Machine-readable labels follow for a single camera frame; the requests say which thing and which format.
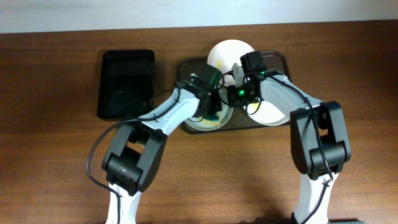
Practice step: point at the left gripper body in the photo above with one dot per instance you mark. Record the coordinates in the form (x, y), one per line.
(216, 106)

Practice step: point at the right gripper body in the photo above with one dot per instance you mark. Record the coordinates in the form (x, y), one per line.
(239, 97)

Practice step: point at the pink plate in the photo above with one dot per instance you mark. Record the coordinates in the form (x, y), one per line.
(225, 54)

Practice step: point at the white cream plate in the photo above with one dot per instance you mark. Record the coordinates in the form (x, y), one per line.
(265, 113)

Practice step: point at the green and yellow sponge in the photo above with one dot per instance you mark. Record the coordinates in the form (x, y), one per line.
(212, 119)

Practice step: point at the light blue plate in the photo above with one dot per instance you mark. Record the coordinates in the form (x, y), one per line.
(197, 123)

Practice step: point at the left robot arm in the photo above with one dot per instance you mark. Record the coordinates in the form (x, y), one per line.
(133, 157)

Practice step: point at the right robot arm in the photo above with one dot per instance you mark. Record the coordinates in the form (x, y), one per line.
(318, 136)

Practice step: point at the dark brown serving tray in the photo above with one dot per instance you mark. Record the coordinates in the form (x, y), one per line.
(239, 120)

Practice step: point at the black rectangular sponge tray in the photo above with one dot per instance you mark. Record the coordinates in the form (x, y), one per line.
(126, 84)

